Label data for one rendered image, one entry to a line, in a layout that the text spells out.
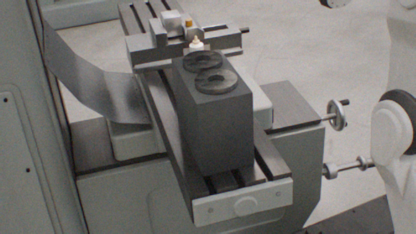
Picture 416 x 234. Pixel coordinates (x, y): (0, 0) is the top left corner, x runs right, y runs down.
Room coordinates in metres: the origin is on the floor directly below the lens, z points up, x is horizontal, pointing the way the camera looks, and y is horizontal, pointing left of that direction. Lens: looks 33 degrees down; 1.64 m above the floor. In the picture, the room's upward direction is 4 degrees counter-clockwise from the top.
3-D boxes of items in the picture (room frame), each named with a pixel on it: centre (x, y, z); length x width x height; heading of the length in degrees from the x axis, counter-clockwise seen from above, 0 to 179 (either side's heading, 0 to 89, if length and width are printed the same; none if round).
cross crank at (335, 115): (1.51, -0.42, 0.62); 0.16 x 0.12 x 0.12; 103
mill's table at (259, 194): (1.42, 0.08, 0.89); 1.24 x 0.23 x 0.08; 13
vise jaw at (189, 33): (1.48, 0.03, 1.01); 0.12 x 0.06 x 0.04; 13
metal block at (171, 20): (1.47, 0.09, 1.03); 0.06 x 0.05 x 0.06; 13
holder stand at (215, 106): (0.99, -0.01, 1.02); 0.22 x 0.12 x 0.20; 14
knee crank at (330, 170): (1.38, -0.48, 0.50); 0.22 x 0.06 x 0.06; 103
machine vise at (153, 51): (1.48, 0.06, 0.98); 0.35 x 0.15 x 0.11; 103
